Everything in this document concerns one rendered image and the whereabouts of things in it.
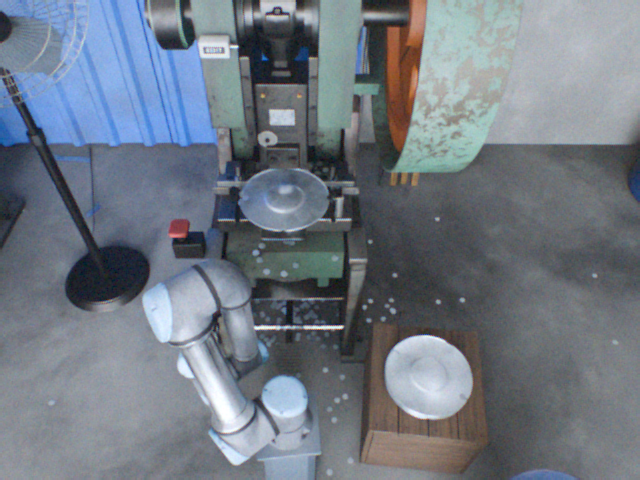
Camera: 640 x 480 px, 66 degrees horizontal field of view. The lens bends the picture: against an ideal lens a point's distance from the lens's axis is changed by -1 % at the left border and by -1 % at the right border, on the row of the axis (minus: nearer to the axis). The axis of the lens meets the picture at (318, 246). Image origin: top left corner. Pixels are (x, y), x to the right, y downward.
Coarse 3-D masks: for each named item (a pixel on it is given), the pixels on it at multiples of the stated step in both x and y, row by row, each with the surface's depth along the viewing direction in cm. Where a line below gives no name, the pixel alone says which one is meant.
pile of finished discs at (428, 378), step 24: (432, 336) 175; (408, 360) 170; (432, 360) 170; (456, 360) 170; (408, 384) 164; (432, 384) 164; (456, 384) 165; (408, 408) 159; (432, 408) 159; (456, 408) 159
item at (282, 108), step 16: (256, 64) 142; (304, 64) 142; (256, 80) 136; (272, 80) 136; (288, 80) 137; (304, 80) 137; (256, 96) 138; (272, 96) 138; (288, 96) 138; (304, 96) 138; (256, 112) 142; (272, 112) 142; (288, 112) 142; (304, 112) 142; (272, 128) 146; (288, 128) 146; (304, 128) 146; (272, 144) 149; (288, 144) 149; (304, 144) 151; (272, 160) 150; (288, 160) 151; (304, 160) 156
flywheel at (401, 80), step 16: (416, 0) 121; (416, 16) 122; (384, 32) 164; (400, 32) 155; (416, 32) 125; (400, 48) 156; (416, 48) 133; (400, 64) 156; (416, 64) 133; (400, 80) 156; (416, 80) 140; (400, 96) 154; (400, 112) 150; (400, 128) 141; (400, 144) 138
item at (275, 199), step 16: (256, 176) 168; (272, 176) 169; (288, 176) 169; (304, 176) 169; (240, 192) 163; (256, 192) 164; (272, 192) 163; (288, 192) 163; (304, 192) 164; (320, 192) 164; (256, 208) 159; (272, 208) 159; (288, 208) 158; (304, 208) 159; (320, 208) 159; (256, 224) 154; (272, 224) 155; (288, 224) 155; (304, 224) 155
